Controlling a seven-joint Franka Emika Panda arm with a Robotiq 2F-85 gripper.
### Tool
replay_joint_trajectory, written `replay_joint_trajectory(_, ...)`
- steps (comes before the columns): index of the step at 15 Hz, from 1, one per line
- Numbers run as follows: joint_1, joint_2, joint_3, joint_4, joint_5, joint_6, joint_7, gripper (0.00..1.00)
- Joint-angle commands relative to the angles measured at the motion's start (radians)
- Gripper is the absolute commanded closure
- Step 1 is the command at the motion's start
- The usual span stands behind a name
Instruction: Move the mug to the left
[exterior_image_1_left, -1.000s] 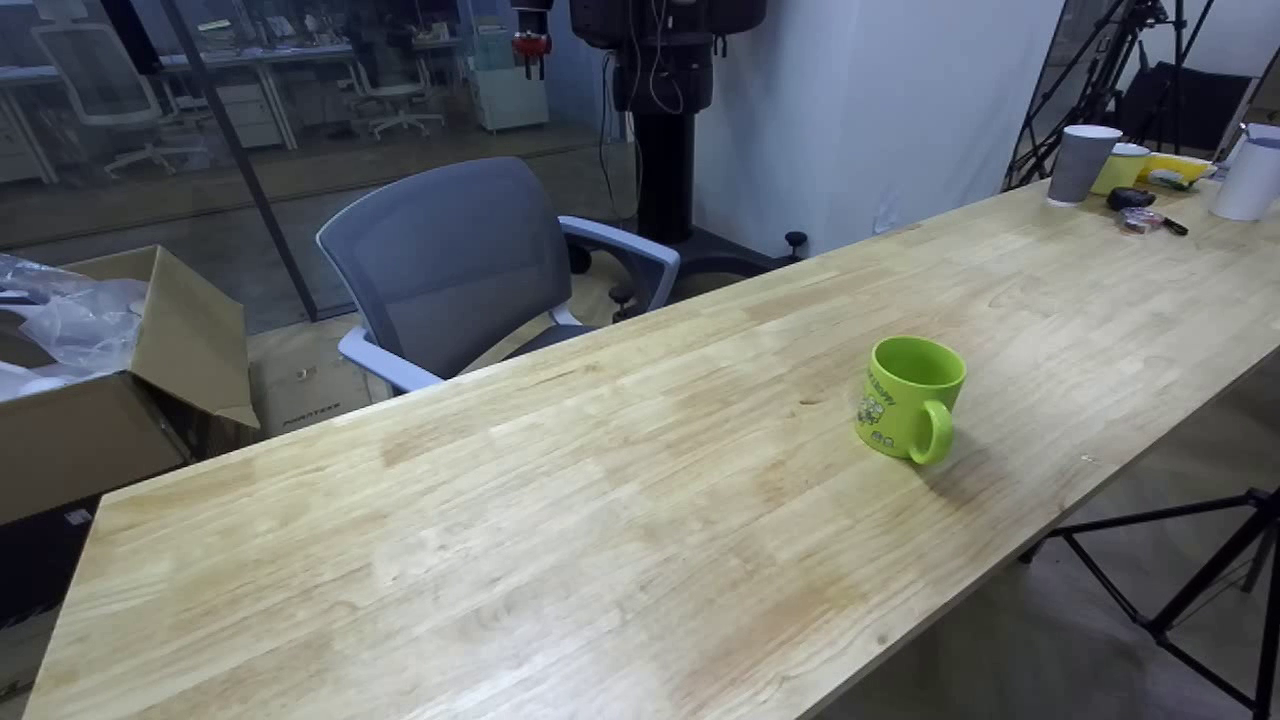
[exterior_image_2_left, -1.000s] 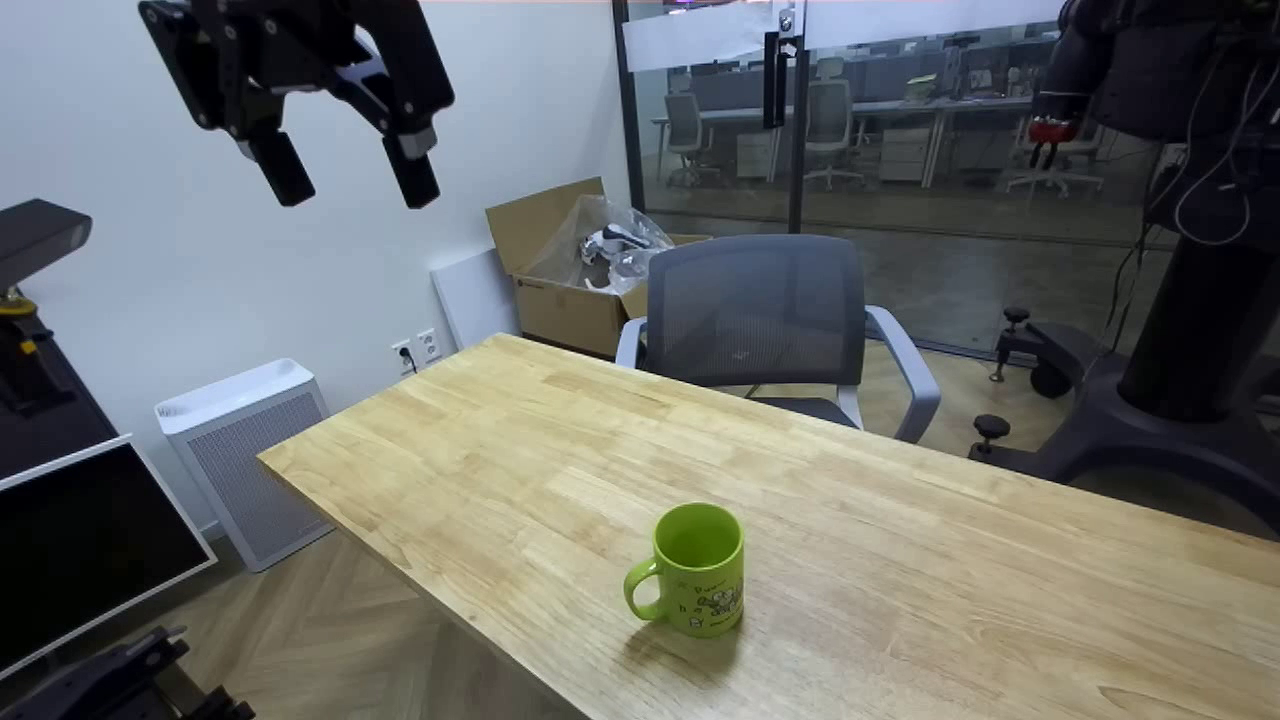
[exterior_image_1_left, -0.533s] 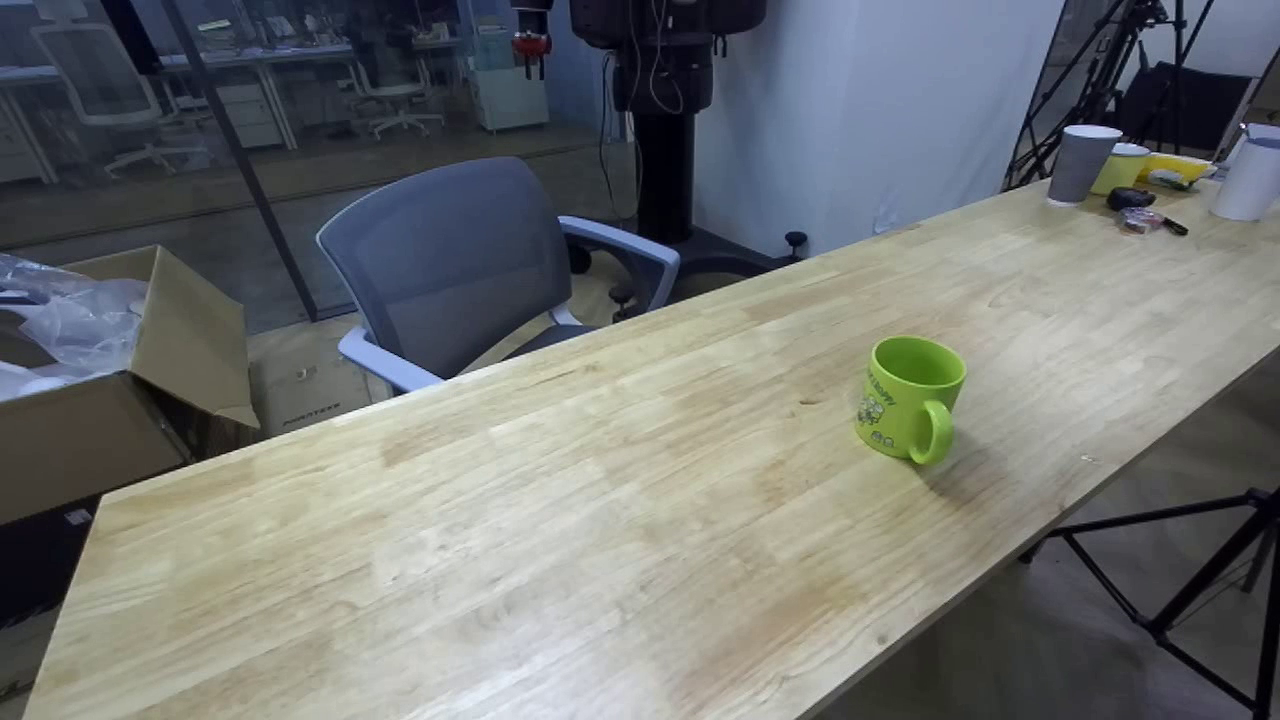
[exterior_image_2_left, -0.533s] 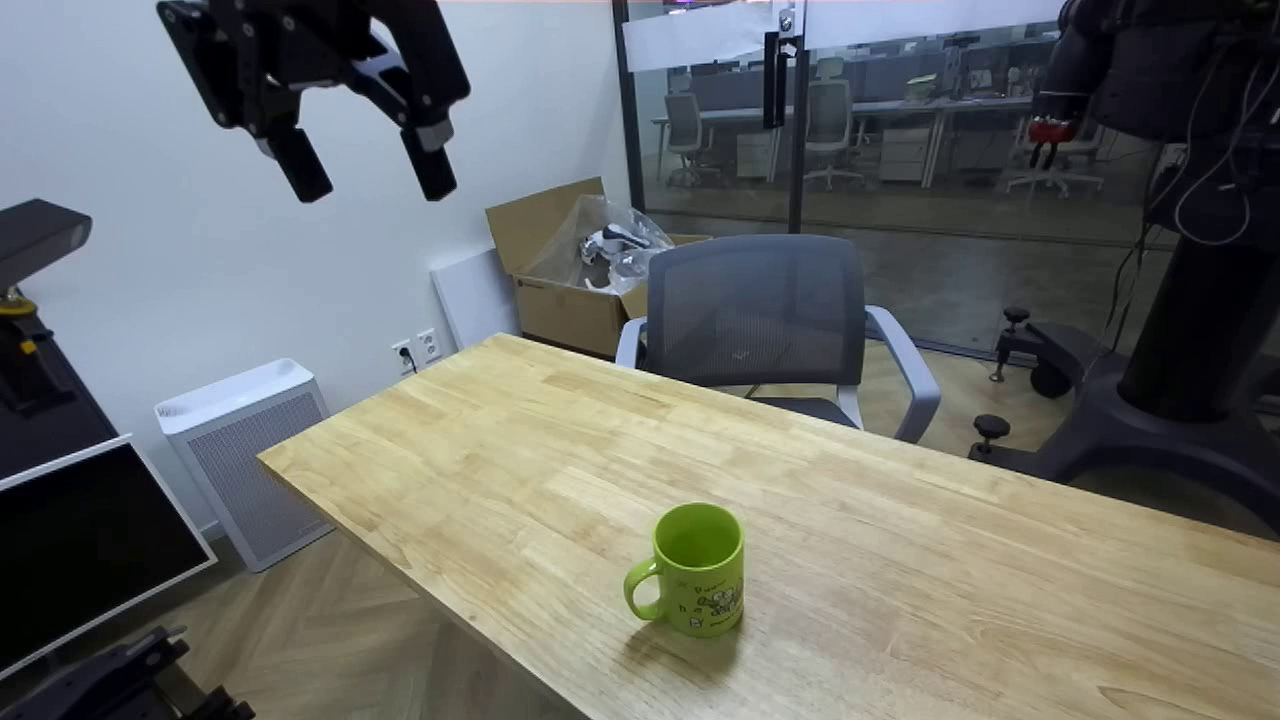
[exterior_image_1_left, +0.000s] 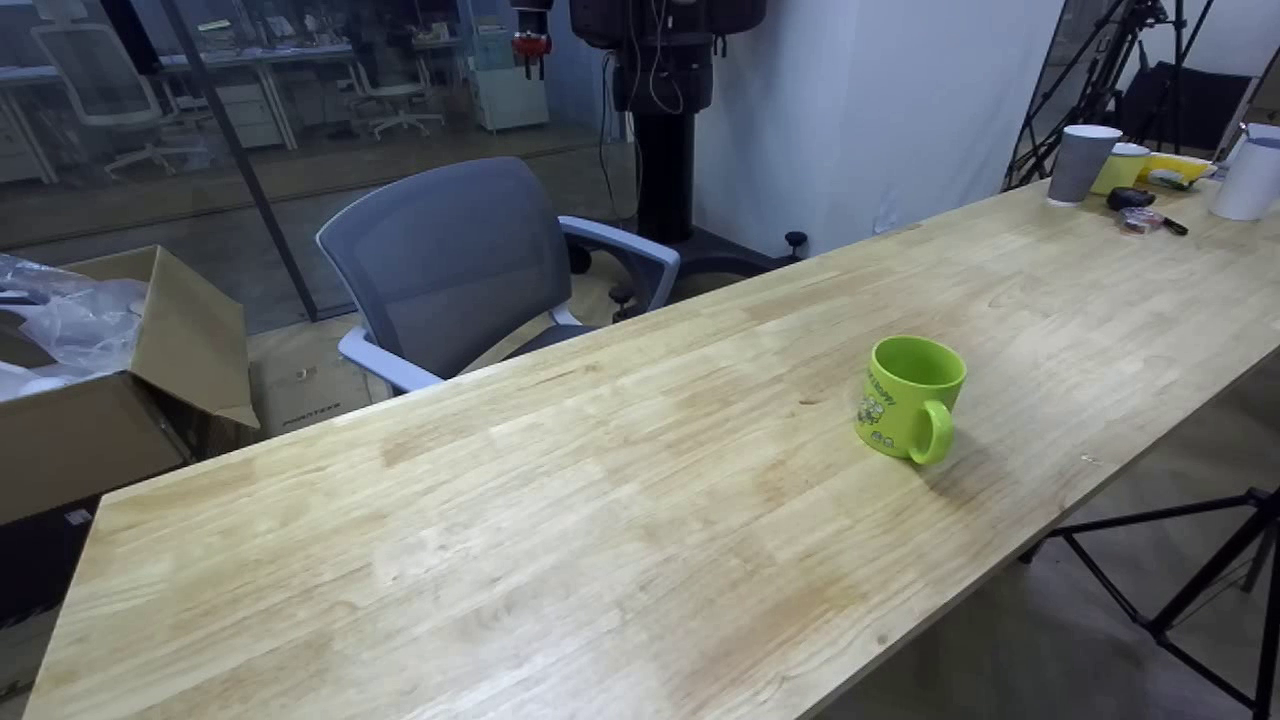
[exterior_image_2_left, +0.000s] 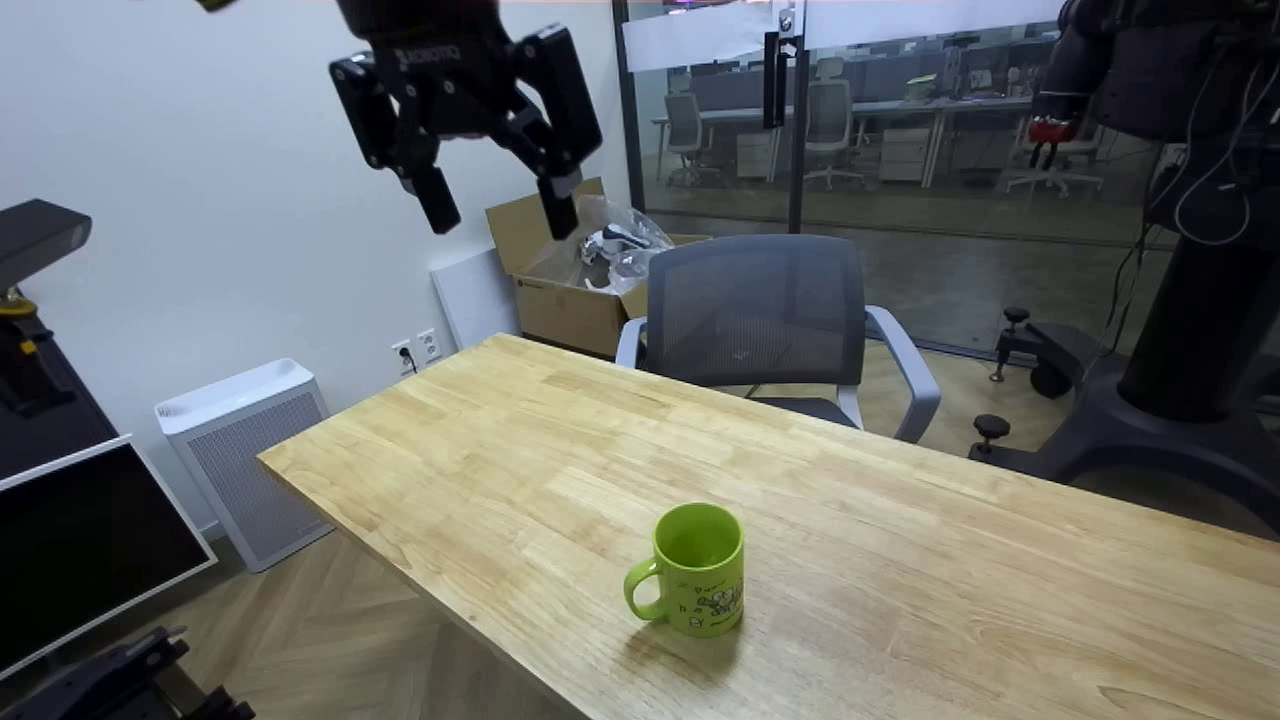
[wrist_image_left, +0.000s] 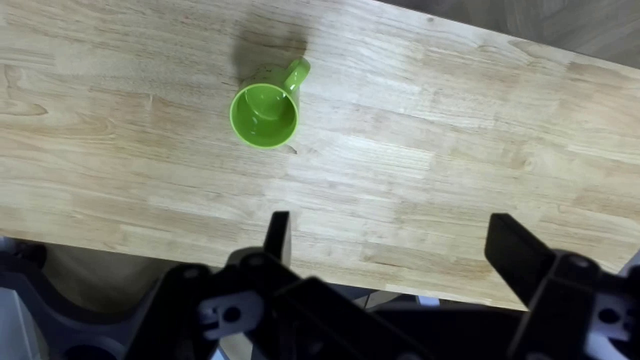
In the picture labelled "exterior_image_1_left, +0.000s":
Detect green mug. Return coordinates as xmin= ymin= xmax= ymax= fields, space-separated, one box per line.
xmin=846 ymin=331 xmax=973 ymax=471

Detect grey mesh office chair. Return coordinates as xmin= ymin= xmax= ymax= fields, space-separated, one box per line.
xmin=313 ymin=152 xmax=683 ymax=399

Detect red object behind glass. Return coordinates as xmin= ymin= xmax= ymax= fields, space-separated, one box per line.
xmin=508 ymin=0 xmax=557 ymax=70

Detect white background office chair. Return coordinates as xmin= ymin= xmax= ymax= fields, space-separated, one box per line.
xmin=334 ymin=34 xmax=450 ymax=146

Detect grey cylindrical cup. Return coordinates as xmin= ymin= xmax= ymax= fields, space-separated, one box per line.
xmin=1044 ymin=122 xmax=1127 ymax=207

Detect brown cardboard box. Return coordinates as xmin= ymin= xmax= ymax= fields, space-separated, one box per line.
xmin=0 ymin=239 xmax=262 ymax=532

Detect small black tool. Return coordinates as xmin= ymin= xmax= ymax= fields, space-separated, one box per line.
xmin=1105 ymin=185 xmax=1190 ymax=239

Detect black light stand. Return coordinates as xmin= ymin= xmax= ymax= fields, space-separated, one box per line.
xmin=999 ymin=0 xmax=1220 ymax=192

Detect yellow container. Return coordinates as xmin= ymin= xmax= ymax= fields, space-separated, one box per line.
xmin=1091 ymin=141 xmax=1220 ymax=200

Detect clear plastic wrap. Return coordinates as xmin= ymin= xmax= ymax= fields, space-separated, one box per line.
xmin=0 ymin=251 xmax=151 ymax=409

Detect black tripod legs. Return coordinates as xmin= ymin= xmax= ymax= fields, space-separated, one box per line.
xmin=1015 ymin=486 xmax=1280 ymax=720

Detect white cylindrical cup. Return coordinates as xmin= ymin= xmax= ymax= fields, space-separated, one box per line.
xmin=1209 ymin=122 xmax=1280 ymax=230

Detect black pedestal stand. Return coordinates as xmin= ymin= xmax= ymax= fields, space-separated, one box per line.
xmin=566 ymin=0 xmax=811 ymax=294

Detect black glass door post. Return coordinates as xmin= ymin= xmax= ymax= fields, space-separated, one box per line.
xmin=155 ymin=0 xmax=326 ymax=326

